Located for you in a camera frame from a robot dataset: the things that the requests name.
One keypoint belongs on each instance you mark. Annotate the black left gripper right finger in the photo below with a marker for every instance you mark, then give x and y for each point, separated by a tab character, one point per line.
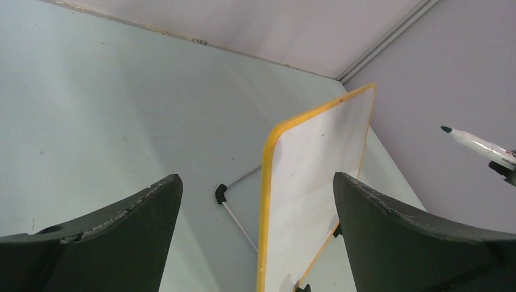
393	246

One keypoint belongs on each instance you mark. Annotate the right whiteboard black foot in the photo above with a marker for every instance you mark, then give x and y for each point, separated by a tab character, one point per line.
337	231

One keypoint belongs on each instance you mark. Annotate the green marker pen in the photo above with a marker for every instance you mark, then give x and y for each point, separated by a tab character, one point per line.
494	152

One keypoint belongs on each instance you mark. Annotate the left whiteboard black foot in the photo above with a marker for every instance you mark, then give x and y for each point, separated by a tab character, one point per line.
305	288

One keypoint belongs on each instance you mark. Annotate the yellow framed whiteboard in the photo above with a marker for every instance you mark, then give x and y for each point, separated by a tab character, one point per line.
297	208

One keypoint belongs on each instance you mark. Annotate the whiteboard black foot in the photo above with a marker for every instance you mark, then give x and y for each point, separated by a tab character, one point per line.
337	231
305	288

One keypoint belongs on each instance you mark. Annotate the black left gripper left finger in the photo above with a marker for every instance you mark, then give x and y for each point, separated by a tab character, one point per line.
120	247

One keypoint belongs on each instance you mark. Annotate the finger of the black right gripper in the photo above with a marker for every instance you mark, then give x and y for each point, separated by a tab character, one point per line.
508	174

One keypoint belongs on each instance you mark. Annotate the right aluminium frame post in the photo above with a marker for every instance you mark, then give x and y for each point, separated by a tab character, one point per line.
392	35

